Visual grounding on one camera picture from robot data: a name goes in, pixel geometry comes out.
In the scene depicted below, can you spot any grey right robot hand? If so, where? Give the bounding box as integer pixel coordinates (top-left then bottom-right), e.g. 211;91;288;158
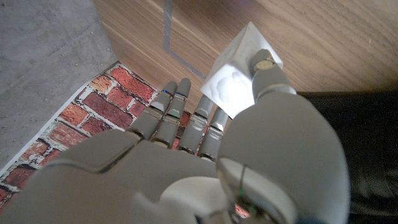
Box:
0;49;351;224

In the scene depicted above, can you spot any small white block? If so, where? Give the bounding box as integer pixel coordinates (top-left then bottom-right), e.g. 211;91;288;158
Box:
200;21;284;119

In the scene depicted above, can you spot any black backpack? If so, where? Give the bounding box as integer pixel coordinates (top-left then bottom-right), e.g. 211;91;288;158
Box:
298;91;398;224

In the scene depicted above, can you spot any grey tape outline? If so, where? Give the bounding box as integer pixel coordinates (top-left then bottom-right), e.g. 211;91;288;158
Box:
162;0;206;80

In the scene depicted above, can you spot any red brick print backdrop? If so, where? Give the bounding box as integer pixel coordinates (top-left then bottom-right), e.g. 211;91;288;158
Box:
0;63;249;218

